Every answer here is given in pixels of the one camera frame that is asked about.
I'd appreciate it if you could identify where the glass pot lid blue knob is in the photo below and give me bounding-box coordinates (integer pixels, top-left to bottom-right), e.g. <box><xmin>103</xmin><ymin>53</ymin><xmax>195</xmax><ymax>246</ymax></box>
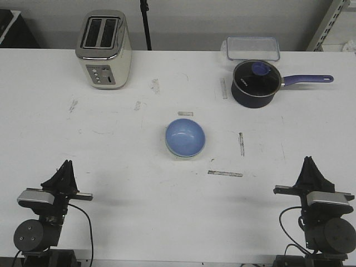
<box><xmin>233</xmin><ymin>60</ymin><xmax>281</xmax><ymax>97</ymax></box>

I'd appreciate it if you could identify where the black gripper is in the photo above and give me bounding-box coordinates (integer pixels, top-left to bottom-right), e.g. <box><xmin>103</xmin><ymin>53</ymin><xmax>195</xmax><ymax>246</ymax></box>
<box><xmin>273</xmin><ymin>156</ymin><xmax>355</xmax><ymax>236</ymax></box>
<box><xmin>30</xmin><ymin>160</ymin><xmax>93</xmax><ymax>225</ymax></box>

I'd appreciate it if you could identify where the cream and chrome toaster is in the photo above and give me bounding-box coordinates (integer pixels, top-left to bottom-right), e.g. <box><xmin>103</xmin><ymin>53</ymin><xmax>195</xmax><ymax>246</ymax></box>
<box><xmin>75</xmin><ymin>9</ymin><xmax>132</xmax><ymax>90</ymax></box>

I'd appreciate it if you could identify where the white crumpled cloth on shelf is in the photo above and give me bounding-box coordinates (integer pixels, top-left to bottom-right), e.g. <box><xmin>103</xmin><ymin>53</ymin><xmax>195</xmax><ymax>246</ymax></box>
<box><xmin>342</xmin><ymin>40</ymin><xmax>356</xmax><ymax>52</ymax></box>

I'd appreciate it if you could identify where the grey metal shelf upright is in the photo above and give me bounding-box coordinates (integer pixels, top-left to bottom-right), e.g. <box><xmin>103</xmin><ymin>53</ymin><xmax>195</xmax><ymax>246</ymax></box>
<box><xmin>306</xmin><ymin>1</ymin><xmax>355</xmax><ymax>52</ymax></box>

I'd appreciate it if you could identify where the dark blue saucepan with handle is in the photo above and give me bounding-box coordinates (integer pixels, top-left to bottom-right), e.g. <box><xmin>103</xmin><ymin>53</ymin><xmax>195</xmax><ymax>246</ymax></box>
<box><xmin>231</xmin><ymin>60</ymin><xmax>334</xmax><ymax>108</ymax></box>

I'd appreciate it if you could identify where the clear plastic food container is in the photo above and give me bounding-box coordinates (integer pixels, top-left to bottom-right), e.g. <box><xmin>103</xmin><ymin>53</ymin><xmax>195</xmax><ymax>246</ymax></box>
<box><xmin>220</xmin><ymin>36</ymin><xmax>280</xmax><ymax>61</ymax></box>

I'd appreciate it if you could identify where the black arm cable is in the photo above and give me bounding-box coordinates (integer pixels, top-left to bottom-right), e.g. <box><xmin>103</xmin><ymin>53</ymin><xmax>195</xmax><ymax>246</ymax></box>
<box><xmin>68</xmin><ymin>203</ymin><xmax>94</xmax><ymax>265</ymax></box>
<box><xmin>279</xmin><ymin>206</ymin><xmax>314</xmax><ymax>256</ymax></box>

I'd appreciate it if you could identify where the black tripod pole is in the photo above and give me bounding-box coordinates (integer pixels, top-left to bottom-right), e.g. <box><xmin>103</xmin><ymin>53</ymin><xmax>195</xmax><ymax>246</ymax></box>
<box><xmin>140</xmin><ymin>0</ymin><xmax>152</xmax><ymax>51</ymax></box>

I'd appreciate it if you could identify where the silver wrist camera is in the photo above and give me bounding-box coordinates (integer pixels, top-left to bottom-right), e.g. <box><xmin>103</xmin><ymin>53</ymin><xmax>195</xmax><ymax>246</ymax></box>
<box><xmin>17</xmin><ymin>189</ymin><xmax>55</xmax><ymax>209</ymax></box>
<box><xmin>306</xmin><ymin>191</ymin><xmax>354</xmax><ymax>216</ymax></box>

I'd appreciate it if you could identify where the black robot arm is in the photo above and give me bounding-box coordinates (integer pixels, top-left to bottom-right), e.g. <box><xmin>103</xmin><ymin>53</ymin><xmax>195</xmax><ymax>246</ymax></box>
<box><xmin>13</xmin><ymin>160</ymin><xmax>93</xmax><ymax>266</ymax></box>
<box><xmin>273</xmin><ymin>156</ymin><xmax>355</xmax><ymax>266</ymax></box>

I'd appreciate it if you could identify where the blue bowl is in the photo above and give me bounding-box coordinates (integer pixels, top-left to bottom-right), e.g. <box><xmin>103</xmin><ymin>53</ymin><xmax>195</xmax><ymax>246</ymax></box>
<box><xmin>165</xmin><ymin>118</ymin><xmax>206</xmax><ymax>157</ymax></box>

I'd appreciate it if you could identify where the green bowl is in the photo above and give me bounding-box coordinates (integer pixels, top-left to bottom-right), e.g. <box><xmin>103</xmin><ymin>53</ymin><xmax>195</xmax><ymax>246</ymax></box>
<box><xmin>166</xmin><ymin>141</ymin><xmax>205</xmax><ymax>159</ymax></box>

